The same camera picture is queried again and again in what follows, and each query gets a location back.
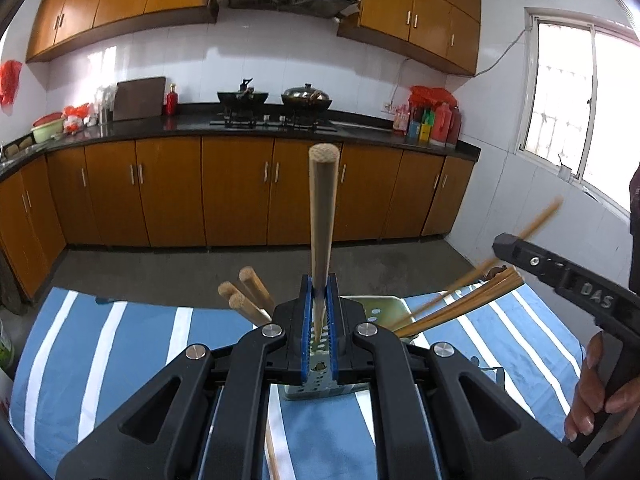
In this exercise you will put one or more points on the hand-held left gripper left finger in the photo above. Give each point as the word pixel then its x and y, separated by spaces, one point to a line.
pixel 306 330

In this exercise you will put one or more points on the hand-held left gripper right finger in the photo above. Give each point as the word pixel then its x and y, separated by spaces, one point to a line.
pixel 334 330

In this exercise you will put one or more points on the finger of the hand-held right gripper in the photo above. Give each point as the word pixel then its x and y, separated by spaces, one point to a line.
pixel 530 260

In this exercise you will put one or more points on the green utensil holder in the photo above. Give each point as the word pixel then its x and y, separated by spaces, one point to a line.
pixel 380 310

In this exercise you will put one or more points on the person's right hand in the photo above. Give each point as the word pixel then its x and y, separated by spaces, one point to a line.
pixel 582 400

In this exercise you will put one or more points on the dark red bottle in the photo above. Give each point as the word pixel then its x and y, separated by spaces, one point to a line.
pixel 456 127

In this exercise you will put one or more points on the red plastic jug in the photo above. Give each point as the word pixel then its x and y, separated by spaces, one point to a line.
pixel 441 125

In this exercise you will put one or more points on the window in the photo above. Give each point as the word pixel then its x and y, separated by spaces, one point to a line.
pixel 580 100

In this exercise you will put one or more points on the green bottle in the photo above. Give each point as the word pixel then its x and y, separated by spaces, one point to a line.
pixel 426 127

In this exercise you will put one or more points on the blue white striped tablecloth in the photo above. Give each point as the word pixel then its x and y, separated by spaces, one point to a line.
pixel 125 360

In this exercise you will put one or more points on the pink packet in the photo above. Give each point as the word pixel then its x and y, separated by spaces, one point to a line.
pixel 401 121

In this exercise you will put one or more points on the row of wooden base cabinets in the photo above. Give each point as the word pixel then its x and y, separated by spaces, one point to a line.
pixel 170 190

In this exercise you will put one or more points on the gas stove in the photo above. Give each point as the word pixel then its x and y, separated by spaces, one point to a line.
pixel 272 122

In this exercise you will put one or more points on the metal pot with lid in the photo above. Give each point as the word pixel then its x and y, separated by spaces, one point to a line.
pixel 306 96

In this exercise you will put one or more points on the black kitchen countertop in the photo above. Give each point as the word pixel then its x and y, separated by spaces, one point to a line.
pixel 190 122

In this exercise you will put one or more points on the black wok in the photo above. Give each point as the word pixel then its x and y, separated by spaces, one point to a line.
pixel 243 97

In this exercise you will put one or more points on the brown cutting board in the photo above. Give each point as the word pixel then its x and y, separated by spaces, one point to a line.
pixel 139 100

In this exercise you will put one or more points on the cutlery cup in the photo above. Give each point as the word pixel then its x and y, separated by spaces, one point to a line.
pixel 105 110

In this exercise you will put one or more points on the red white plastic bag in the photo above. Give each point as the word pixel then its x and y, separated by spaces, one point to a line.
pixel 76 117

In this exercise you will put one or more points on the green plastic basin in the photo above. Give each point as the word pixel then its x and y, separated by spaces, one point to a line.
pixel 47 131

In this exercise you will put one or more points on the red plastic bag on wall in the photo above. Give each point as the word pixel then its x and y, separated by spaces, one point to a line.
pixel 10 82

